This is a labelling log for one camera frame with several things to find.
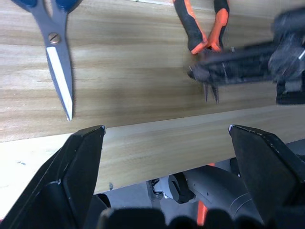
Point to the orange and black needle-nose pliers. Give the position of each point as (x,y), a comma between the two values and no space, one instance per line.
(194,31)

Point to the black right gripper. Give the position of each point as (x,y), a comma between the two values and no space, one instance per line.
(289,55)

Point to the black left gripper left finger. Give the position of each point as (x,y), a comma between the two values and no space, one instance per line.
(59,181)

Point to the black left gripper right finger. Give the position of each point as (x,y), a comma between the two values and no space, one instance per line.
(267,171)

